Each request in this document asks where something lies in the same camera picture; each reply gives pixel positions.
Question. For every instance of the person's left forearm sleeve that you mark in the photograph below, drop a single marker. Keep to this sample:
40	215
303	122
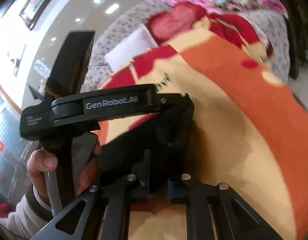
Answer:
32	213

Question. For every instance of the red heart cushion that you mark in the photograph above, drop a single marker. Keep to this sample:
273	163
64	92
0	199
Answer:
165	25

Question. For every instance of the red yellow patterned blanket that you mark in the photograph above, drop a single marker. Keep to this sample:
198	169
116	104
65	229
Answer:
249	129

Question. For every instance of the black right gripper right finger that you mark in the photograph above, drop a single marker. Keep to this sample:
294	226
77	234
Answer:
217	212

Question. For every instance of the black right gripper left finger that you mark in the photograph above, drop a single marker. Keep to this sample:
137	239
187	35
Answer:
102	211

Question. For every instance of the white pillow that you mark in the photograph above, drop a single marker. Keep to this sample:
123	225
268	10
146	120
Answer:
138	42

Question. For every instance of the framed wall picture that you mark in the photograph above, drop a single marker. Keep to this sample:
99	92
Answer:
32	11

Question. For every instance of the person's left hand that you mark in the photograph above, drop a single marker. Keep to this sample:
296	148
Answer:
42	161

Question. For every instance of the floral grey quilt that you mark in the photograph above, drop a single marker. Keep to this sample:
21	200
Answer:
99	70

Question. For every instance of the black pants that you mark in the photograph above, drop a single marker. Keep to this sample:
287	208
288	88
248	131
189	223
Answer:
165	135

